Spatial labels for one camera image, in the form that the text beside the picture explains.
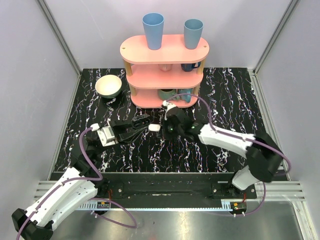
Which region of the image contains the teal green mug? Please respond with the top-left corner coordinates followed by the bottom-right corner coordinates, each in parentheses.
top-left (157, 89), bottom-right (180, 101)

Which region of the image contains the white earbuds charging case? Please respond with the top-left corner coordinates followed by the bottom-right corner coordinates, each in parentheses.
top-left (148, 123), bottom-right (161, 132)

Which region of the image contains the pink three-tier shelf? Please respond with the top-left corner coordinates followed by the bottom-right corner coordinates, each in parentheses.
top-left (120, 34), bottom-right (210, 109)

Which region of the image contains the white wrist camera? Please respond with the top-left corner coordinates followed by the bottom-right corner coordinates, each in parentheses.
top-left (90, 123), bottom-right (119, 147)
top-left (161, 100), bottom-right (177, 120)

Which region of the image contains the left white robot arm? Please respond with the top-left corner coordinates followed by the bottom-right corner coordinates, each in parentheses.
top-left (11, 119), bottom-right (150, 240)

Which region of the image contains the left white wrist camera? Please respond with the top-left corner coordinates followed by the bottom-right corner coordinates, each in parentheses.
top-left (90, 123), bottom-right (119, 147)

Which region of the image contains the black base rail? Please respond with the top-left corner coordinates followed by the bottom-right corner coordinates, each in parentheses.
top-left (102, 172), bottom-right (257, 210)

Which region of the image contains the light blue mug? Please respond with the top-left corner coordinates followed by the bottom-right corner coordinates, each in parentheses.
top-left (177, 88), bottom-right (193, 103)

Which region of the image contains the pink mug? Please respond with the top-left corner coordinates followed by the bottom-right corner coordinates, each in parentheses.
top-left (158, 64), bottom-right (173, 72)

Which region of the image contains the black marble mat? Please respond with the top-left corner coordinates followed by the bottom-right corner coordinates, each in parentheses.
top-left (53, 67), bottom-right (266, 173)

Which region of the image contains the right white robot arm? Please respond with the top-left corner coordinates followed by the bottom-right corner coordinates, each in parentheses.
top-left (161, 105), bottom-right (284, 199)

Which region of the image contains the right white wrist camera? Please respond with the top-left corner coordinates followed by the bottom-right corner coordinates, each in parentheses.
top-left (161, 100), bottom-right (177, 120)

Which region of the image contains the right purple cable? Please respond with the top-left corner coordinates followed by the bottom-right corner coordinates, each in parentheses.
top-left (167, 93), bottom-right (292, 217)

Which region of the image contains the tall blue cup left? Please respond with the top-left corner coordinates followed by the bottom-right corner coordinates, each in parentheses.
top-left (142, 12), bottom-right (164, 50)

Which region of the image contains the navy blue mug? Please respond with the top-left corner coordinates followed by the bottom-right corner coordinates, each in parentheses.
top-left (180, 62), bottom-right (201, 72)

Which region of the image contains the white green bowl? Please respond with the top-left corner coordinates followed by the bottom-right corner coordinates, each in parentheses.
top-left (95, 74), bottom-right (122, 99)

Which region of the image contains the blue cup right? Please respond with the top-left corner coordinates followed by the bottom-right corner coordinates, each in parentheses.
top-left (183, 18), bottom-right (204, 50)

